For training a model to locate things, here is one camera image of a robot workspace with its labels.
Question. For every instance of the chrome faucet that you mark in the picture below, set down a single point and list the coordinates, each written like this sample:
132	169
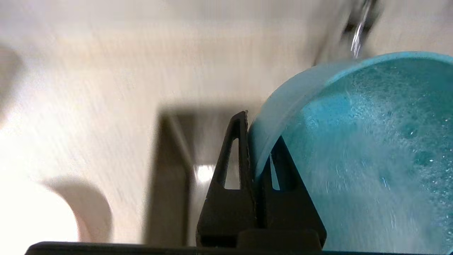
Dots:
368	14

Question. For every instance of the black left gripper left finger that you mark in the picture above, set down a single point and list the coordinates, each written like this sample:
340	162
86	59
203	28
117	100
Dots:
226	209

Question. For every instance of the stainless steel sink basin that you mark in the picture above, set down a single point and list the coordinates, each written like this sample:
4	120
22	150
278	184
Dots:
170	177

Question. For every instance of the blue plastic bowl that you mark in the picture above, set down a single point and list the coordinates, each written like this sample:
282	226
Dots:
371	159

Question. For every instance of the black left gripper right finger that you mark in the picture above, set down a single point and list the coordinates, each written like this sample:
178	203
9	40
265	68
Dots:
290	209

